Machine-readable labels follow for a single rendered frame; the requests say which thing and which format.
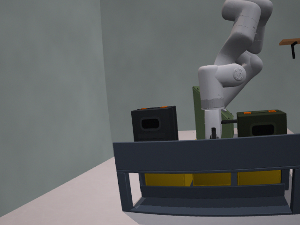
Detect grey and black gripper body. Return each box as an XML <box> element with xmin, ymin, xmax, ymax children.
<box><xmin>202</xmin><ymin>107</ymin><xmax>225</xmax><ymax>139</ymax></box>

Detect dark grey metal shelf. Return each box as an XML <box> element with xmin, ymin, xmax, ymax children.
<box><xmin>113</xmin><ymin>133</ymin><xmax>300</xmax><ymax>217</ymax></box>

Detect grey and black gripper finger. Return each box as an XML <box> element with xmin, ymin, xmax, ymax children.
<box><xmin>210</xmin><ymin>127</ymin><xmax>216</xmax><ymax>139</ymax></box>

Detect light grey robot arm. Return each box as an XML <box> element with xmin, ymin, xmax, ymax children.
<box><xmin>198</xmin><ymin>0</ymin><xmax>273</xmax><ymax>112</ymax></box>

